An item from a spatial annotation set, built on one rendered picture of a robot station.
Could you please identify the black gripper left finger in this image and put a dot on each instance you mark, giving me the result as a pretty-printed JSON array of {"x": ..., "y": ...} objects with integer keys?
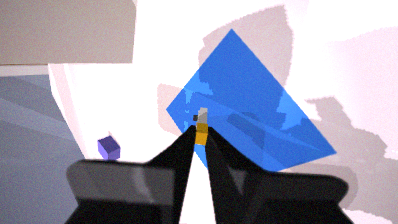
[{"x": 160, "y": 181}]

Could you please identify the small purple cube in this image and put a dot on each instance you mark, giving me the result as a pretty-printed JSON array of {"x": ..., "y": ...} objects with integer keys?
[{"x": 108, "y": 148}]

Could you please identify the blue square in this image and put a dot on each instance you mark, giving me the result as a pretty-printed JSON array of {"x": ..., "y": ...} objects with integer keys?
[{"x": 249, "y": 108}]

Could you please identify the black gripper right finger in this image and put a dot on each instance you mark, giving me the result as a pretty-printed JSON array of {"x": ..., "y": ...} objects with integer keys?
[{"x": 239, "y": 186}]

